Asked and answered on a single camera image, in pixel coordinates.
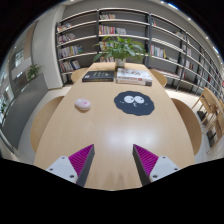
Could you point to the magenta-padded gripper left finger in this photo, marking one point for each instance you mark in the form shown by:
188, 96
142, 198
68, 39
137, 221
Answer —
60, 166

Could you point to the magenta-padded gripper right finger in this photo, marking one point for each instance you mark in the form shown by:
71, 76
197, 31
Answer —
165, 166

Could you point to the pale pink computer mouse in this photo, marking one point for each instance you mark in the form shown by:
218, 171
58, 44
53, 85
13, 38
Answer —
82, 104

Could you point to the black cartoon-face mouse pad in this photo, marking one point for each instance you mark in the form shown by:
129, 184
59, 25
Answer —
135, 105

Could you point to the round-backed wooden chair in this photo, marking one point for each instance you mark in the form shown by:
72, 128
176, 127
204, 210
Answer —
78, 75
190, 125
160, 77
41, 123

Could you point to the light wooden chair group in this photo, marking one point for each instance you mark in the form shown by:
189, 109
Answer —
211, 106

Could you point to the book with orange spine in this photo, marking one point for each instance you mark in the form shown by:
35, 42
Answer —
133, 82

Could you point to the white illustrated book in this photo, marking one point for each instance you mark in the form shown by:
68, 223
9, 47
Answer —
133, 75

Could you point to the black hardcover book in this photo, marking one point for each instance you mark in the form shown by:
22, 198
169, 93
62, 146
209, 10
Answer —
98, 76

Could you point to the small background potted plant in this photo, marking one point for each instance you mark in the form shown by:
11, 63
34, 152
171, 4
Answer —
33, 70

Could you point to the green potted plant, white pot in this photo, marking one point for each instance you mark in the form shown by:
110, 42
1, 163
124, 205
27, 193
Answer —
120, 49

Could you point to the ceiling lights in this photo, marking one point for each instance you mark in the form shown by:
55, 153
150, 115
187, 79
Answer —
173, 6

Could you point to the grey wall shelf unit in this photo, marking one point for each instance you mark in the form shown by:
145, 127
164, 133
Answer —
166, 36

